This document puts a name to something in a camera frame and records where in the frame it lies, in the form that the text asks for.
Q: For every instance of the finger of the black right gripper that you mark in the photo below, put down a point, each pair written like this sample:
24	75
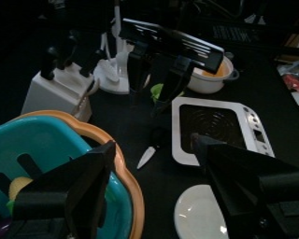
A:
139	71
176	84

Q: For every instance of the lime green toy vegetable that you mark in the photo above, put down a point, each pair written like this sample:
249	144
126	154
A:
157	91

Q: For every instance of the white toy induction stove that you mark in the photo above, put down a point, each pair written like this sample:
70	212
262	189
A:
244	118

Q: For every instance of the white-bladed paring knife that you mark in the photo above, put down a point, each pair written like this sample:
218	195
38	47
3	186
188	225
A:
150	151

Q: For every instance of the white knife block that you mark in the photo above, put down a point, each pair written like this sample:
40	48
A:
59	93

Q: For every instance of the yellow toy food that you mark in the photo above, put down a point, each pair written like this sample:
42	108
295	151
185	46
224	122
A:
19	186

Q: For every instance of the white round plate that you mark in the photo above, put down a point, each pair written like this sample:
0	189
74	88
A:
198	211

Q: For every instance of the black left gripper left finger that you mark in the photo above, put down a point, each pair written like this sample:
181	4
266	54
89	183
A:
78	186

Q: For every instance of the white dish brush stand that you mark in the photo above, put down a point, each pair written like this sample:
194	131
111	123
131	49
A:
117	71

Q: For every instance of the black vented equipment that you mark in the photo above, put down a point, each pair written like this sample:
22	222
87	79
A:
233	32

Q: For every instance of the white toy pot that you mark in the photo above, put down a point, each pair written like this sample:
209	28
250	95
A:
209	82

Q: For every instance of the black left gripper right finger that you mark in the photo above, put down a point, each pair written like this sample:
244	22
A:
248	180

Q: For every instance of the red packaged item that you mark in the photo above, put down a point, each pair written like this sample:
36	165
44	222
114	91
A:
295	81

